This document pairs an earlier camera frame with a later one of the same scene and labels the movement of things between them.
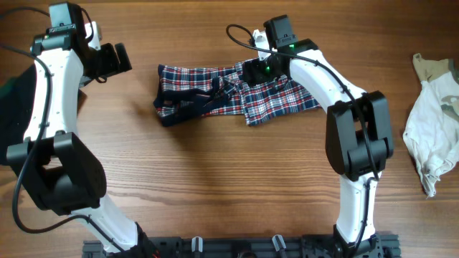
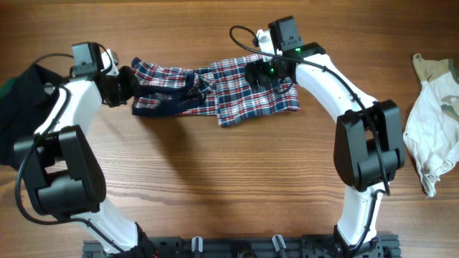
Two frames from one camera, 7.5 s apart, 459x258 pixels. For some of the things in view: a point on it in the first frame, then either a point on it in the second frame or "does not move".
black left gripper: x=112 y=65 → x=125 y=73
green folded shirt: x=6 y=88 does not move
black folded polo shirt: x=16 y=109 does not move
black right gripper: x=252 y=74 does not move
